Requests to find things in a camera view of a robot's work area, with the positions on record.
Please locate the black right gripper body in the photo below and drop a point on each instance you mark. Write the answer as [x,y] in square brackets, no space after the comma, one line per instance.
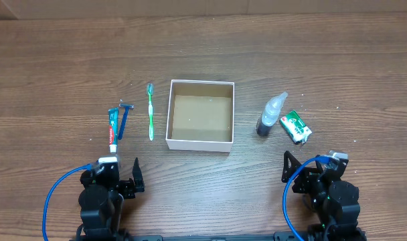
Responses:
[310,177]

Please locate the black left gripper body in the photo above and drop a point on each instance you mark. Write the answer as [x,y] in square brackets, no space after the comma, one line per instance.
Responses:
[124,187]

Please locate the green soap packet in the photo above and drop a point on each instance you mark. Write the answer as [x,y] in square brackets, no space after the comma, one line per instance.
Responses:
[295,127]

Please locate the clear bottle dark liquid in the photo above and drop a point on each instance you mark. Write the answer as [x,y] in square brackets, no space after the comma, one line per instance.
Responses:
[270,114]

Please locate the toothpaste tube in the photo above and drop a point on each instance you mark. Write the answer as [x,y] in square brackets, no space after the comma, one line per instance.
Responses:
[113,128]

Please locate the blue disposable razor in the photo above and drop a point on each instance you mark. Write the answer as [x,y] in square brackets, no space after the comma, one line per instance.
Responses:
[127,108]

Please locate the green toothbrush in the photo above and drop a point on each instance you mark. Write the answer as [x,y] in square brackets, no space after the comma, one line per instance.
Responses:
[150,91]

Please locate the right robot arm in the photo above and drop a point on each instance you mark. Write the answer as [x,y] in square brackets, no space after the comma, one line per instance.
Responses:
[333,200]

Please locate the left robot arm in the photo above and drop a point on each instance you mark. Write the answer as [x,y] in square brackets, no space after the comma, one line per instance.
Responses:
[103,197]

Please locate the white cardboard box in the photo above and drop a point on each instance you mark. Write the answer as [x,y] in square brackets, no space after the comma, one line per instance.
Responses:
[200,116]

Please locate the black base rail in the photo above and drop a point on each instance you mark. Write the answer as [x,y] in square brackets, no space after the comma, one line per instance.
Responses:
[277,236]

